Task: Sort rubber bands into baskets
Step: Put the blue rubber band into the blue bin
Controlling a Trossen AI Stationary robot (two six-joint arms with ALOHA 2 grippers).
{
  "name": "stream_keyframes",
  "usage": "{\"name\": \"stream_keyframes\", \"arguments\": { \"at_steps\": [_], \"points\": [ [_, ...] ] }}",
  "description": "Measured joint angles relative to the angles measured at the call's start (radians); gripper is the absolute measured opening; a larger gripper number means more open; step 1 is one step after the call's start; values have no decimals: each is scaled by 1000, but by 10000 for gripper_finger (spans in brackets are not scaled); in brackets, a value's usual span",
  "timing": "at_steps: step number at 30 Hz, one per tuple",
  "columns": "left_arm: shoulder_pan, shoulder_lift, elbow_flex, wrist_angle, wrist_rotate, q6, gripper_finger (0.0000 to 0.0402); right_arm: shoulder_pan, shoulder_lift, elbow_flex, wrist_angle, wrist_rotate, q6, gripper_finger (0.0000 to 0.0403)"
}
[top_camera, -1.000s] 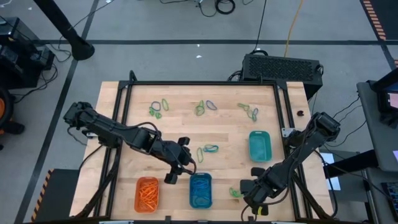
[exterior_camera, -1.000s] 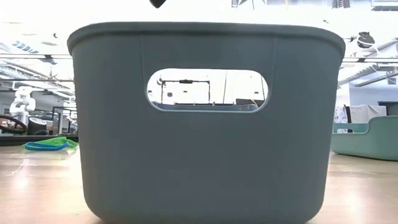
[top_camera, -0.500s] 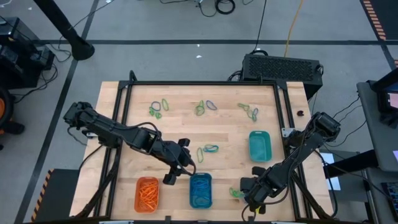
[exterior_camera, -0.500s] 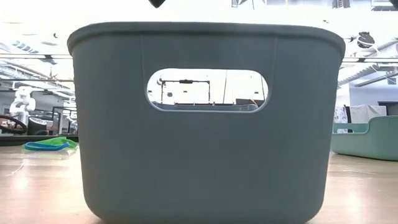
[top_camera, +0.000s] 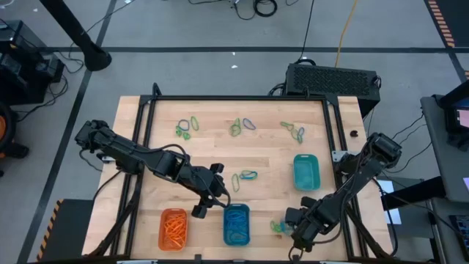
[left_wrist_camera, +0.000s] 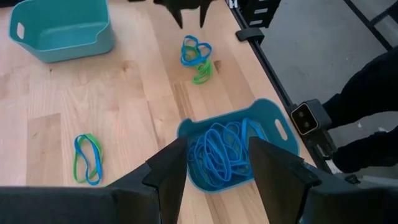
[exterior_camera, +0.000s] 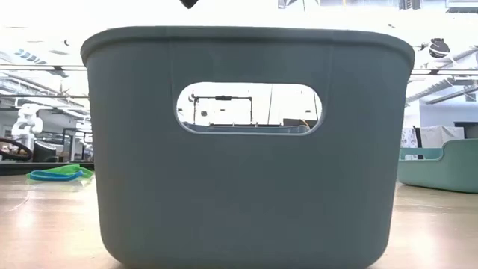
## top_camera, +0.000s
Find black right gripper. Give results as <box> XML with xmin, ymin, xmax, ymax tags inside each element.
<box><xmin>284</xmin><ymin>197</ymin><xmax>330</xmax><ymax>254</ymax></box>

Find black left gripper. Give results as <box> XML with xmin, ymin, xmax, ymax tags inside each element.
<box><xmin>179</xmin><ymin>162</ymin><xmax>230</xmax><ymax>220</ymax></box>

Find orange rubber band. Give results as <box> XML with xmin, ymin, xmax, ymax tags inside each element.
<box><xmin>163</xmin><ymin>212</ymin><xmax>187</xmax><ymax>247</ymax></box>

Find dark teal plastic basket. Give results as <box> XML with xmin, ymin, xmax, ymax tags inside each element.
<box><xmin>222</xmin><ymin>203</ymin><xmax>251</xmax><ymax>247</ymax></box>

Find light teal plastic basket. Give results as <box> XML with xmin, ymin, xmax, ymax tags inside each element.
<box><xmin>292</xmin><ymin>153</ymin><xmax>322</xmax><ymax>192</ymax></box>

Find orange plastic basket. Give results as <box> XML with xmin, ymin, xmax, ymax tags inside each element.
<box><xmin>158</xmin><ymin>208</ymin><xmax>189</xmax><ymax>252</ymax></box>

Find black desk foot bar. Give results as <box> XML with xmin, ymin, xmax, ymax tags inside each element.
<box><xmin>380</xmin><ymin>175</ymin><xmax>447</xmax><ymax>210</ymax></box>

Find dark grey desk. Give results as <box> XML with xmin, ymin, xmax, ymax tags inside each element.
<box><xmin>426</xmin><ymin>197</ymin><xmax>469</xmax><ymax>264</ymax></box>

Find black hazard-striped floor mat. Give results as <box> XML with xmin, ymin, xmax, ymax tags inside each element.
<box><xmin>35</xmin><ymin>197</ymin><xmax>95</xmax><ymax>263</ymax></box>
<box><xmin>424</xmin><ymin>0</ymin><xmax>469</xmax><ymax>49</ymax></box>

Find black computer case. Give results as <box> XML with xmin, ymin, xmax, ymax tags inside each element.
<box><xmin>284</xmin><ymin>62</ymin><xmax>382</xmax><ymax>119</ymax></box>

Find black keyboard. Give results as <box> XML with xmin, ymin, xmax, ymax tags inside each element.
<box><xmin>448</xmin><ymin>213</ymin><xmax>469</xmax><ymax>254</ymax></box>

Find black pole with round base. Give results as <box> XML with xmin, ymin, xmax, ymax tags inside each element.
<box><xmin>38</xmin><ymin>0</ymin><xmax>113</xmax><ymax>73</ymax></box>

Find black monitor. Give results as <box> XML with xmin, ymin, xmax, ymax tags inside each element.
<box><xmin>437</xmin><ymin>79</ymin><xmax>469</xmax><ymax>152</ymax></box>

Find black orange mobile base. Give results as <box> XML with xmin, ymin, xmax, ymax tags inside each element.
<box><xmin>0</xmin><ymin>101</ymin><xmax>31</xmax><ymax>179</ymax></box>

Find black equipment cart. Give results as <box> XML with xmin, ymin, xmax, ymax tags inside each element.
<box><xmin>0</xmin><ymin>18</ymin><xmax>66</xmax><ymax>106</ymax></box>

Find black metal table frame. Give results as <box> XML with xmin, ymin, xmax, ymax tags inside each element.
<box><xmin>87</xmin><ymin>82</ymin><xmax>395</xmax><ymax>264</ymax></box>

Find coiled black cable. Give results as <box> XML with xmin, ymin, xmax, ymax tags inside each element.
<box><xmin>230</xmin><ymin>0</ymin><xmax>279</xmax><ymax>21</ymax></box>

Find black power cable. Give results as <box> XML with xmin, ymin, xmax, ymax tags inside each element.
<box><xmin>295</xmin><ymin>0</ymin><xmax>317</xmax><ymax>66</ymax></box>

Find yellow cable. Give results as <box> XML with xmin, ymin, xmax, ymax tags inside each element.
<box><xmin>334</xmin><ymin>0</ymin><xmax>359</xmax><ymax>69</ymax></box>

